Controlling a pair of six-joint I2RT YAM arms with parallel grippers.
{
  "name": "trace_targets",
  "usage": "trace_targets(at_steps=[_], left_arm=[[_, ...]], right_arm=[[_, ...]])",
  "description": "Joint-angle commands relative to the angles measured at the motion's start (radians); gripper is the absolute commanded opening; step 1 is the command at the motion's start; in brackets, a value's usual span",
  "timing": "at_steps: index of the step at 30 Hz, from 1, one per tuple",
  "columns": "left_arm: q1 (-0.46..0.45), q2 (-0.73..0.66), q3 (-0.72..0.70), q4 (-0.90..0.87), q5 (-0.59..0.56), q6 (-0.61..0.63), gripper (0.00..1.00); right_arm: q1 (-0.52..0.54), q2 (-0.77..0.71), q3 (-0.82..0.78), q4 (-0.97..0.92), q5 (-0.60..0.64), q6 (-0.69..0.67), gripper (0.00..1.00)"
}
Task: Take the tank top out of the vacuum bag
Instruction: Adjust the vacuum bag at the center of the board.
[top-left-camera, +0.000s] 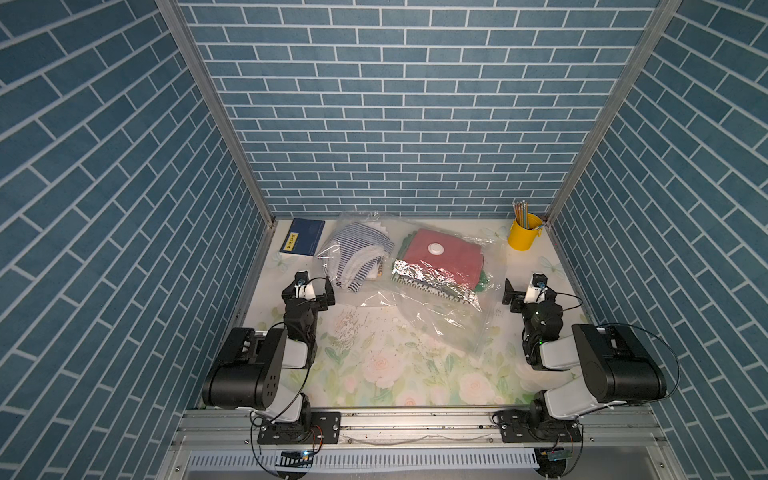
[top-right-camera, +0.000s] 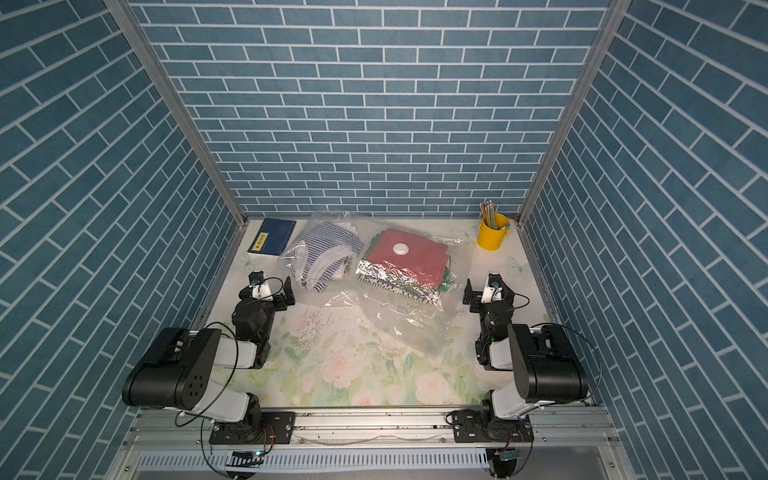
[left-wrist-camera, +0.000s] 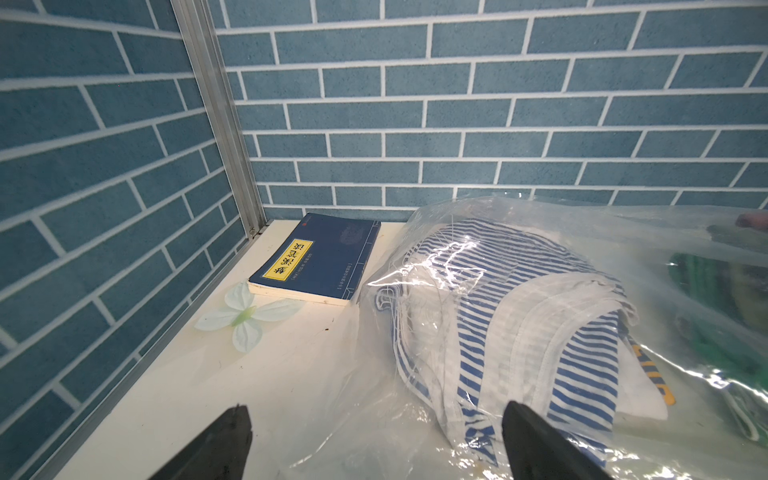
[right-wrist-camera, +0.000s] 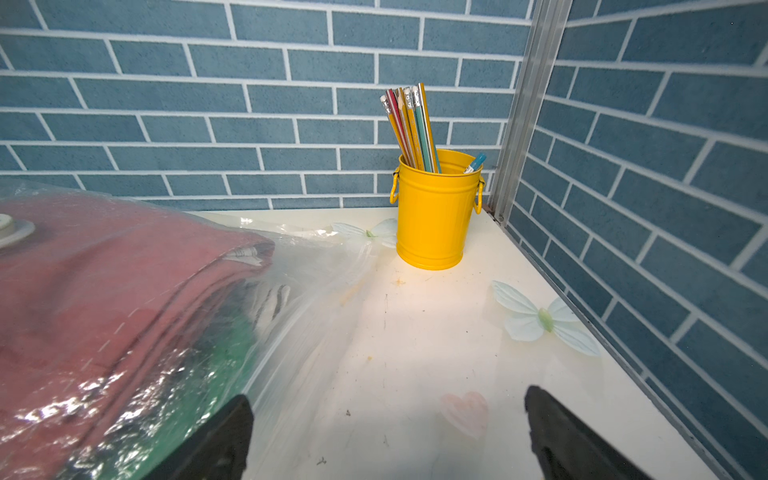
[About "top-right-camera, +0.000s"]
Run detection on red garment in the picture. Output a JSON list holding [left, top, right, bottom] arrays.
[[366, 229, 449, 289]]

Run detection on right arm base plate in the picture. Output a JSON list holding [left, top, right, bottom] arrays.
[[444, 409, 534, 443]]

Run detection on yellow pencil cup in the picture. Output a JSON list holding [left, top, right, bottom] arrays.
[[477, 213, 511, 251]]

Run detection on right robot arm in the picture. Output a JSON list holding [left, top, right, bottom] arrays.
[[462, 273, 590, 421]]

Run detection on bright green garment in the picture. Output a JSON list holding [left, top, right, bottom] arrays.
[[437, 266, 456, 294]]

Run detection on clear bag with striped clothes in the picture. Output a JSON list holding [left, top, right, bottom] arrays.
[[280, 212, 366, 294]]

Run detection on dark blue book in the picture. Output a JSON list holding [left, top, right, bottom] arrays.
[[247, 218, 296, 256]]

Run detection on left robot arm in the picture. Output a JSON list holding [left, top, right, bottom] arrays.
[[122, 271, 295, 433]]

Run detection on coloured pencils bundle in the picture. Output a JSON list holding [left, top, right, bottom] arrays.
[[481, 199, 498, 230]]

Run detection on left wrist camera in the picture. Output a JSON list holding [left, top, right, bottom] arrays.
[[248, 271, 265, 299]]

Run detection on aluminium rail frame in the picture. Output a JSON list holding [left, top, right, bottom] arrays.
[[107, 404, 633, 479]]

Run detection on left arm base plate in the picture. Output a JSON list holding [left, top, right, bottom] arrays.
[[209, 411, 296, 447]]

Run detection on clear vacuum bag with valve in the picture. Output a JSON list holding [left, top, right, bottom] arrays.
[[346, 218, 475, 355]]

